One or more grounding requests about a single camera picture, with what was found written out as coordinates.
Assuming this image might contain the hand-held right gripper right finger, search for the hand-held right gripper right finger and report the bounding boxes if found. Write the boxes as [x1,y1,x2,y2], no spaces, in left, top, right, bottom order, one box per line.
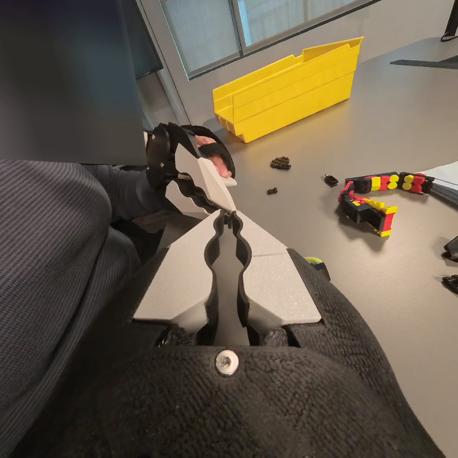
[229,210,323,329]

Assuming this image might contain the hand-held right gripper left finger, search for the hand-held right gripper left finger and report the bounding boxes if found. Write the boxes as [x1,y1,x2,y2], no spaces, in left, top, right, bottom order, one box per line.
[132,210,228,337]

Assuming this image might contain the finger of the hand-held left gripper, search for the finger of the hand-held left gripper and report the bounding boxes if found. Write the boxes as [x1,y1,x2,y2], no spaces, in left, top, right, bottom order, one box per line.
[175,145,238,212]
[165,177,219,216]

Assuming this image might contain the red black yellow lego snake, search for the red black yellow lego snake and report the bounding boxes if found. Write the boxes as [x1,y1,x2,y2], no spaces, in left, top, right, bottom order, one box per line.
[336,171,435,238]

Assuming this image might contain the lego instruction booklet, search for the lego instruction booklet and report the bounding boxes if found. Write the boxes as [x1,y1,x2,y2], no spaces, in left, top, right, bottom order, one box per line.
[424,161,458,202]

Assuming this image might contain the person's left hand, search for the person's left hand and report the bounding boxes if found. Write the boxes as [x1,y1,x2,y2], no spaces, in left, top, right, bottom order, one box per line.
[194,134,233,178]

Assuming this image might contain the yellow plastic bin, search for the yellow plastic bin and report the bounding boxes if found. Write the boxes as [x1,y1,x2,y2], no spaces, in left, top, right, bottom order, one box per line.
[212,36,365,144]

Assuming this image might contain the person's grey ribbed pants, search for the person's grey ribbed pants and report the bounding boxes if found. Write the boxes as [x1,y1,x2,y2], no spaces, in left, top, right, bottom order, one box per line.
[0,159,144,458]

